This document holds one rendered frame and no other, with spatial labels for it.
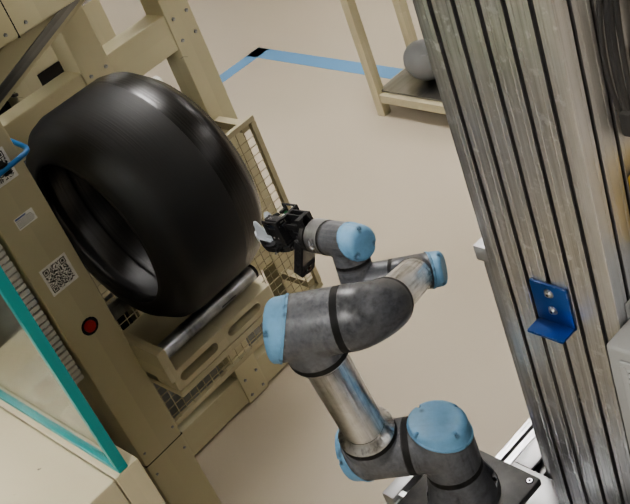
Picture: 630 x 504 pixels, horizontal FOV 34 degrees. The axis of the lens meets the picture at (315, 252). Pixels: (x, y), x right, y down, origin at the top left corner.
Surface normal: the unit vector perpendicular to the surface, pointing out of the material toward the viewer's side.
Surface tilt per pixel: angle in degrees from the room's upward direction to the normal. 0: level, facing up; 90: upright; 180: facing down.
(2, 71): 90
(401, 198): 0
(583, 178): 90
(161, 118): 39
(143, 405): 90
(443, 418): 8
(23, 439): 0
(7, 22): 90
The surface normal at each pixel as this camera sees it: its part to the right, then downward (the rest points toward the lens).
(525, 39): -0.68, 0.59
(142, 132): 0.19, -0.47
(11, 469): -0.32, -0.77
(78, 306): 0.70, 0.21
